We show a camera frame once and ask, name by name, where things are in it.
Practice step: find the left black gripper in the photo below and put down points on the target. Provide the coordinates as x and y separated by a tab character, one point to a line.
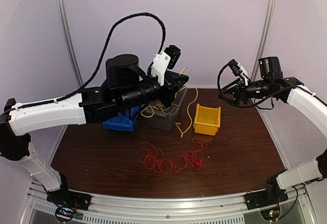
171	86

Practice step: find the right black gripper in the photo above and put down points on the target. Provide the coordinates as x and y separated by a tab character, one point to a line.
242	94

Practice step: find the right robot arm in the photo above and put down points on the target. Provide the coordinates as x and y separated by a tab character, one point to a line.
293	92

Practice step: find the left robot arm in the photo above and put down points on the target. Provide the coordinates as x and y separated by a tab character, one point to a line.
126	86

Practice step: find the grey transparent plastic tub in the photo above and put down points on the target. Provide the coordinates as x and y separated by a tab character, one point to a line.
161	117

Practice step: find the yellow plastic bin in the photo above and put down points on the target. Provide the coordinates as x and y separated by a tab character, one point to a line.
207	120

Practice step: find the blue plastic bin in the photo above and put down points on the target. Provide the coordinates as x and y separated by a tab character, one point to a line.
122	122

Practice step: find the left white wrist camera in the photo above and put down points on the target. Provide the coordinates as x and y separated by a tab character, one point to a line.
165	59

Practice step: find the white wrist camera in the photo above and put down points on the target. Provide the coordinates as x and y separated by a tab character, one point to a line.
238	70
165	59

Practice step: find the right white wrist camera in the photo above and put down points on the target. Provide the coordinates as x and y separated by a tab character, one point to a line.
238	70

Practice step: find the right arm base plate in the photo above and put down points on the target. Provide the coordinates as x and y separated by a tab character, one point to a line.
260	199

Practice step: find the right aluminium frame post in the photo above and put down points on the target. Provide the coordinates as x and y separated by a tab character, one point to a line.
270	9

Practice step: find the aluminium front rail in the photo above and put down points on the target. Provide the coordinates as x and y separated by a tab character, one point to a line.
231	208

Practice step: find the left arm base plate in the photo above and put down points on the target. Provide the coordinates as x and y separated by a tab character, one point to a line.
69	202

